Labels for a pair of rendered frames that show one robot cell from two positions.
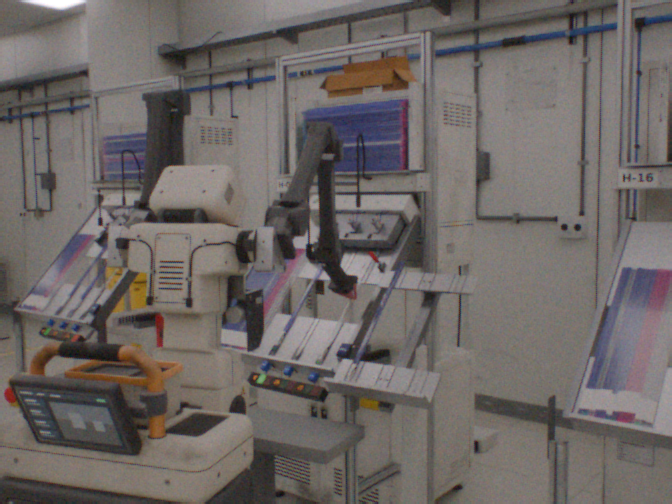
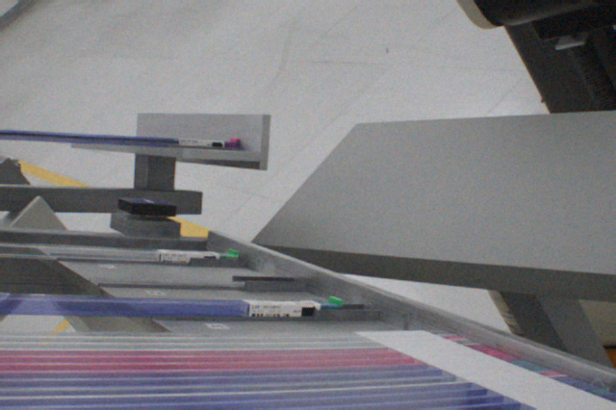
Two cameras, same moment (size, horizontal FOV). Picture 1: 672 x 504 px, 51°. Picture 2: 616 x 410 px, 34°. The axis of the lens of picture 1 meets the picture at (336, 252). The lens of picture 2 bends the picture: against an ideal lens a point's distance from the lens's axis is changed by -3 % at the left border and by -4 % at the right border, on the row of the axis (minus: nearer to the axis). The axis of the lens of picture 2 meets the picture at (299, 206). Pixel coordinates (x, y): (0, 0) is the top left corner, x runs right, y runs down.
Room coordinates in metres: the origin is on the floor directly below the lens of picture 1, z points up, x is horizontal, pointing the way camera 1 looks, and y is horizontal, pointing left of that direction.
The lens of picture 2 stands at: (3.05, 0.61, 1.16)
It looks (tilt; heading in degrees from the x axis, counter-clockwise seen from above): 25 degrees down; 212
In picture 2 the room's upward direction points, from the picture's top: 35 degrees counter-clockwise
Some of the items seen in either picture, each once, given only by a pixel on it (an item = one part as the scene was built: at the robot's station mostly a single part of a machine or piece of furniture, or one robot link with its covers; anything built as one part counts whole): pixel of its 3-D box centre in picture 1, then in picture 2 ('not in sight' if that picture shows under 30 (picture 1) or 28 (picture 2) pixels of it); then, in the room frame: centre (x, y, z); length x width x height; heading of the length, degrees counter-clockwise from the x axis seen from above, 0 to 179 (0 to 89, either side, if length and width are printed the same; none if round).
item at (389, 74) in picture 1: (379, 76); not in sight; (3.14, -0.20, 1.82); 0.68 x 0.30 x 0.20; 51
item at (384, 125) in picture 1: (359, 138); not in sight; (2.84, -0.10, 1.52); 0.51 x 0.13 x 0.27; 51
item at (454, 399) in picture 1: (367, 422); not in sight; (2.97, -0.13, 0.31); 0.70 x 0.65 x 0.62; 51
